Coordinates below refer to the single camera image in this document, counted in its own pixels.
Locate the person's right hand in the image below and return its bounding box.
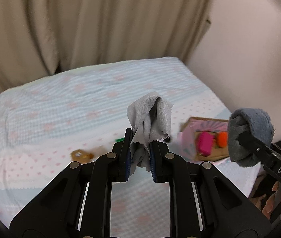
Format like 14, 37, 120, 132
261, 180, 281, 220

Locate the brown plush bear toy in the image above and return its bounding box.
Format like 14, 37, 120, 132
70, 146, 108, 164

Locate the grey microfibre cloth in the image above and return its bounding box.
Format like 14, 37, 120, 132
127, 92, 173, 175

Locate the dark grey plush cloth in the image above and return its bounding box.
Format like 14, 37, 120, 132
228, 108, 274, 168

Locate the pink soft toy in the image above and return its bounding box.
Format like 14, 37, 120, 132
196, 132, 214, 157

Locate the orange soft toy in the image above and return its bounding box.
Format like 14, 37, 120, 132
216, 132, 228, 148

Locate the green wet wipes pack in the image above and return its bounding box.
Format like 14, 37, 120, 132
115, 138, 124, 142

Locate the beige curtain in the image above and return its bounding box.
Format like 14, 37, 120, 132
0, 0, 212, 93

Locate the pink cardboard box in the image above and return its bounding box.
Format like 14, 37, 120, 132
179, 117, 229, 162

